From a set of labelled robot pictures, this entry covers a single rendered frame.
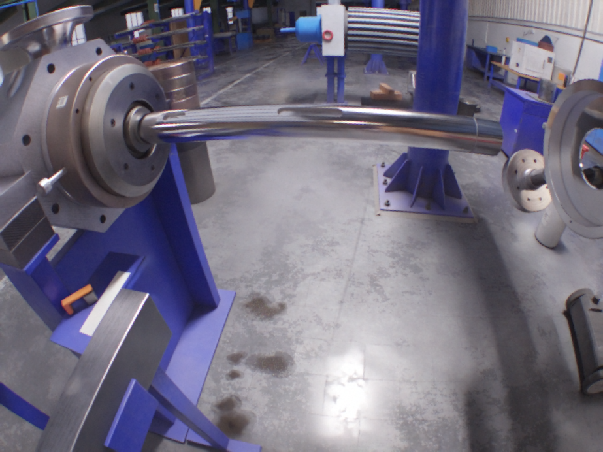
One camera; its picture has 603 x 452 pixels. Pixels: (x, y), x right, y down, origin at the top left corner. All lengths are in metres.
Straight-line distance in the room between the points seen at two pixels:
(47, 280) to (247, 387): 0.96
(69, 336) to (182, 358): 0.87
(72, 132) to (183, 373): 1.15
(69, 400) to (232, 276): 1.39
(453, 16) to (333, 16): 2.14
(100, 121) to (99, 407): 0.51
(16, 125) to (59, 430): 0.55
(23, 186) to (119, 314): 0.33
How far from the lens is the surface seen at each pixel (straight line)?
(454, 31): 2.11
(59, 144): 0.69
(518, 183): 1.03
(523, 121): 3.62
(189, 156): 2.32
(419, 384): 1.45
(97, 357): 0.58
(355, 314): 1.59
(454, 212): 2.37
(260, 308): 1.62
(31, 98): 0.74
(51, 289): 0.77
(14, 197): 0.70
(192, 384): 1.46
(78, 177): 0.68
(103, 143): 0.66
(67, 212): 0.79
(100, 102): 0.67
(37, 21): 0.79
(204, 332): 1.57
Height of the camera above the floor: 1.28
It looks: 38 degrees down
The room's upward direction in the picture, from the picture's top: 3 degrees counter-clockwise
